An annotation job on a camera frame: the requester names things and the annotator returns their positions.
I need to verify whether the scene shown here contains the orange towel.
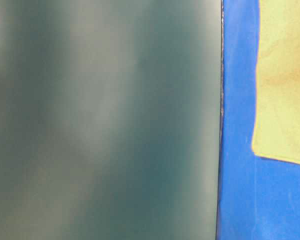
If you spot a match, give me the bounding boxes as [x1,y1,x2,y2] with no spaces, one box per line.
[252,0,300,165]

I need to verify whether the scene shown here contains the blue table cloth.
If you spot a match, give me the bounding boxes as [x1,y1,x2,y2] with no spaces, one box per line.
[217,0,300,240]

